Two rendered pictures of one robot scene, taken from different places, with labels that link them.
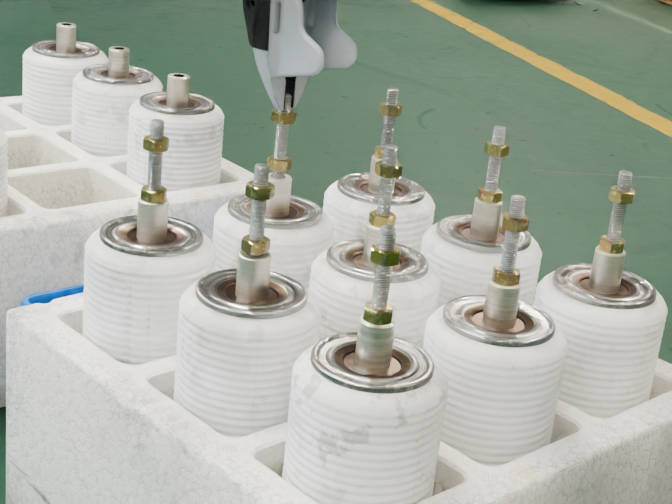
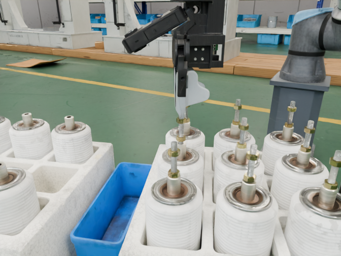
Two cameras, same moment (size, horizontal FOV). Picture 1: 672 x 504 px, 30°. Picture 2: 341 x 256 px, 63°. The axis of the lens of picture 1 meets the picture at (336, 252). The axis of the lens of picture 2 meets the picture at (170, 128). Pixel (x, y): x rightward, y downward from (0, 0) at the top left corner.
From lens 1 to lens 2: 0.68 m
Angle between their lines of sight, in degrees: 35
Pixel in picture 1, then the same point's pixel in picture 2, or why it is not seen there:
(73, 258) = (74, 206)
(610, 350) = not seen: hidden behind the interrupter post
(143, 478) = not seen: outside the picture
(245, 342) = (272, 218)
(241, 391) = (269, 236)
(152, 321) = (196, 225)
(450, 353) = (310, 182)
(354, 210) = (190, 143)
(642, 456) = not seen: hidden behind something
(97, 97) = (29, 136)
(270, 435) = (283, 246)
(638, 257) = (165, 122)
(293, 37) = (195, 88)
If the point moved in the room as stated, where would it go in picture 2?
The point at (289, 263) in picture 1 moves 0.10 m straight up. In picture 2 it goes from (201, 173) to (203, 126)
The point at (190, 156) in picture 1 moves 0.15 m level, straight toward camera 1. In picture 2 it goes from (87, 145) to (123, 167)
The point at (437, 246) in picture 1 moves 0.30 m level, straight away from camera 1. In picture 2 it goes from (232, 145) to (162, 108)
